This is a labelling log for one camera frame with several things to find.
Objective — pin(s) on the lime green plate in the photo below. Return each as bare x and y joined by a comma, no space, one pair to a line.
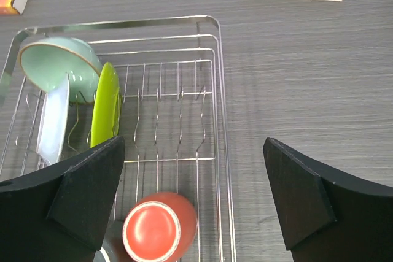
107,106

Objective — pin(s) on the metal wire dish rack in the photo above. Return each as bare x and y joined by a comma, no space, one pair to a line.
173,119

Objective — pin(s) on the pale blue scalloped plate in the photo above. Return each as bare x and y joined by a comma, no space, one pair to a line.
53,123

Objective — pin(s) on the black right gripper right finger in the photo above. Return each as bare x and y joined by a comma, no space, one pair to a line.
326,214

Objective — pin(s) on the mint green ceramic bowl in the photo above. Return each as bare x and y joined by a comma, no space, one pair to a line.
48,61

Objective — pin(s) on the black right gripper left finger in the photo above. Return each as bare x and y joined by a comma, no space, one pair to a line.
61,212

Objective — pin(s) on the orange ceramic mug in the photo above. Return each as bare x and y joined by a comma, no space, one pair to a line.
160,227

